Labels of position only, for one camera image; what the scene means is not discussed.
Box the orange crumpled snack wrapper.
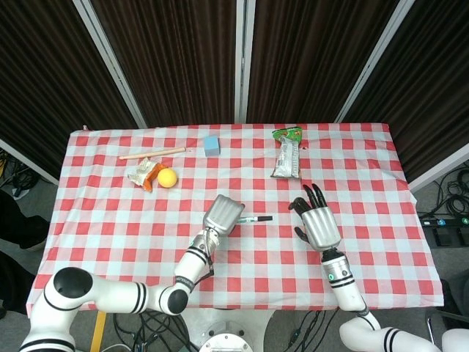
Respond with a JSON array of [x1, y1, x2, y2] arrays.
[[127, 157, 163, 193]]

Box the yellow black cable bundle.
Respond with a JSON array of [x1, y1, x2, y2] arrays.
[[0, 149, 38, 199]]

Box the green silver snack bag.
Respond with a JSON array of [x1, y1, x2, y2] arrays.
[[270, 125, 303, 180]]

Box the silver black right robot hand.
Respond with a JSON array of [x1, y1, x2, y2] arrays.
[[287, 183, 341, 253]]

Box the black fabric bundle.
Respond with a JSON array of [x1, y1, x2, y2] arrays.
[[0, 189, 49, 251]]

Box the red white checkered tablecloth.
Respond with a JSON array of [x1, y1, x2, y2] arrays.
[[25, 122, 446, 312]]

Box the black office chair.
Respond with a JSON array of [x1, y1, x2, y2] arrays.
[[426, 279, 469, 331]]

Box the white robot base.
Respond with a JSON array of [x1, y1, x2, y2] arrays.
[[182, 308, 276, 352]]

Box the black cable tangle under robot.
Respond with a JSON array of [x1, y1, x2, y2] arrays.
[[108, 310, 201, 352]]

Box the black power strip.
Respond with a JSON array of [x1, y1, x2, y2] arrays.
[[418, 215, 469, 229]]

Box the light blue cube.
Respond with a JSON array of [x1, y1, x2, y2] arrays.
[[203, 136, 221, 158]]

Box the yellow ball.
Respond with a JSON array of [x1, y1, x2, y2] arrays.
[[157, 168, 178, 189]]

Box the black floor cable bundle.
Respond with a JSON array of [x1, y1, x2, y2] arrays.
[[435, 167, 469, 218]]

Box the wooden stick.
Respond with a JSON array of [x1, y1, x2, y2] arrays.
[[118, 147, 187, 161]]

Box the white partition post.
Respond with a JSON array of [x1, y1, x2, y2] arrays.
[[0, 138, 60, 186], [407, 140, 469, 194], [234, 0, 254, 125], [72, 0, 148, 130], [334, 0, 408, 124]]

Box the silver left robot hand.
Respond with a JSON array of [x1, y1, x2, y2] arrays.
[[202, 194, 246, 236]]

